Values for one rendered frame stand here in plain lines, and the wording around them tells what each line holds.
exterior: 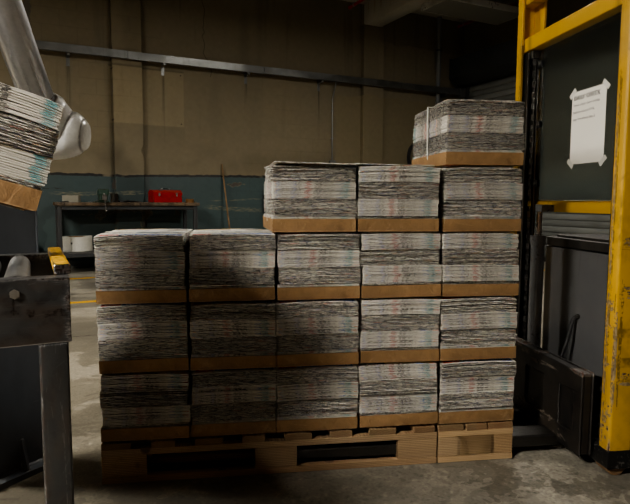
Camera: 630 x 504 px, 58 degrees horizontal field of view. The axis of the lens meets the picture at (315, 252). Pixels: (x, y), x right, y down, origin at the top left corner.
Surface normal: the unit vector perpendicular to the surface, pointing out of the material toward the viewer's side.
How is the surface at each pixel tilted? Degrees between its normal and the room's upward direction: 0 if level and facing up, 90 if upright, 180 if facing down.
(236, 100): 90
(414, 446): 90
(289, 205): 90
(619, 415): 90
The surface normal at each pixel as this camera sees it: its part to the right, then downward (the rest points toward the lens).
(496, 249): 0.16, 0.09
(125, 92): 0.44, 0.08
